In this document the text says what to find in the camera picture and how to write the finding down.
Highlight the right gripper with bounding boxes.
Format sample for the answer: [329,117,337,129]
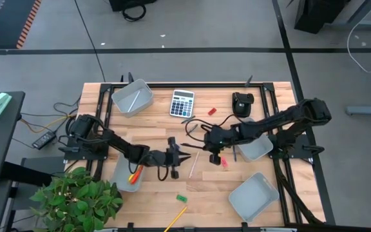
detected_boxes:
[180,125,229,166]

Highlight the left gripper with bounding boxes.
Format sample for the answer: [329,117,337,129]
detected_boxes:
[158,137,192,180]

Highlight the white pencil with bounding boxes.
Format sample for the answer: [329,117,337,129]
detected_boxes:
[126,89,142,113]
[188,150,201,179]

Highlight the orange highlighter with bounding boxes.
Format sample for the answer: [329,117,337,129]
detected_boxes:
[130,164,144,186]

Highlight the yellow pencil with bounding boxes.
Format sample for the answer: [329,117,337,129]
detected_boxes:
[163,206,189,232]

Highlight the grey desk calculator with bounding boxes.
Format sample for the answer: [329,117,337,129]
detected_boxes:
[168,88,196,119]

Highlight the grey plastic bin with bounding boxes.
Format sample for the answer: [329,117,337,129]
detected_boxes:
[109,153,146,193]
[110,78,155,119]
[227,171,281,224]
[235,116,275,163]

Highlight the black tape dispenser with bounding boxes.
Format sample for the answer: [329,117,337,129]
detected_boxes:
[231,92,255,119]

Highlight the green leafy plant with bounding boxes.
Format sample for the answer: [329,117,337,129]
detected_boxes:
[29,166,124,232]

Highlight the black power adapter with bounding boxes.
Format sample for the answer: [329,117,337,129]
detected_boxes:
[31,130,57,151]

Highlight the grey desk foot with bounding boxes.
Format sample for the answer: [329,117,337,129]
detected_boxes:
[345,104,371,117]

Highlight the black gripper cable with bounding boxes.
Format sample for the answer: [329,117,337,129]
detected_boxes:
[184,114,238,144]

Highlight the black coiled cable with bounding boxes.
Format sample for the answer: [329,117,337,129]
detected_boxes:
[122,0,147,23]

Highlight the white floor cable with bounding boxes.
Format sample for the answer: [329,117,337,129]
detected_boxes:
[346,19,371,74]

